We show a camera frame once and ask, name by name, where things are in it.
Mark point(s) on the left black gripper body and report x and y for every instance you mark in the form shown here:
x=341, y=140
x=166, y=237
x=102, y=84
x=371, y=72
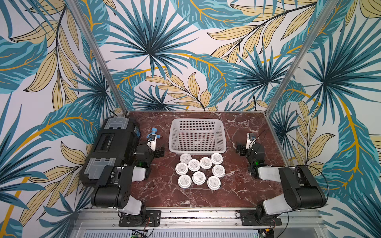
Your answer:
x=157, y=153

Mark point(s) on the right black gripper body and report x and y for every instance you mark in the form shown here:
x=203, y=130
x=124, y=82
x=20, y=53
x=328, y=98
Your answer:
x=242, y=149

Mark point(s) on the yogurt cup white lid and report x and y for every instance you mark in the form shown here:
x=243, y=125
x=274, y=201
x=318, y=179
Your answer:
x=184, y=181

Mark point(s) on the yogurt cup green label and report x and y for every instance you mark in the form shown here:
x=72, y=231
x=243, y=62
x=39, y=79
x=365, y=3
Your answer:
x=199, y=178

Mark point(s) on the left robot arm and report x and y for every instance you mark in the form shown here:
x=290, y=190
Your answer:
x=113, y=189

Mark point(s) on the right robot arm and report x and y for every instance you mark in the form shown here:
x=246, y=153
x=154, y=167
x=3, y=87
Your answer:
x=300, y=190

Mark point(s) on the white perforated plastic basket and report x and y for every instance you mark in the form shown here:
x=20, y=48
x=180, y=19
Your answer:
x=197, y=137

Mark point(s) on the small blue toy drill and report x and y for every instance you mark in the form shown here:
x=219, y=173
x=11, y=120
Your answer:
x=154, y=133

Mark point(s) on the black plastic toolbox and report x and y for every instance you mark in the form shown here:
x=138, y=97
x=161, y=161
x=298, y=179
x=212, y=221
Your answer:
x=115, y=145

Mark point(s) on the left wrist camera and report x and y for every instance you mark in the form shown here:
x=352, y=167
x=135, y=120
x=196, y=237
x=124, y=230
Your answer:
x=152, y=144

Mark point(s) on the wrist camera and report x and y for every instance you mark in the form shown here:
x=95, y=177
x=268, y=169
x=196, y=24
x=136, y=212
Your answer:
x=251, y=139
x=152, y=144

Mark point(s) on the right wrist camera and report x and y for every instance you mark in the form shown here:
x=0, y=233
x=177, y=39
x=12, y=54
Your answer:
x=251, y=139

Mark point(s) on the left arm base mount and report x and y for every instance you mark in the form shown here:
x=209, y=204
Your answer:
x=149, y=218

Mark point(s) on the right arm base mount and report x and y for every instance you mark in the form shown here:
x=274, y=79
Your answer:
x=258, y=218

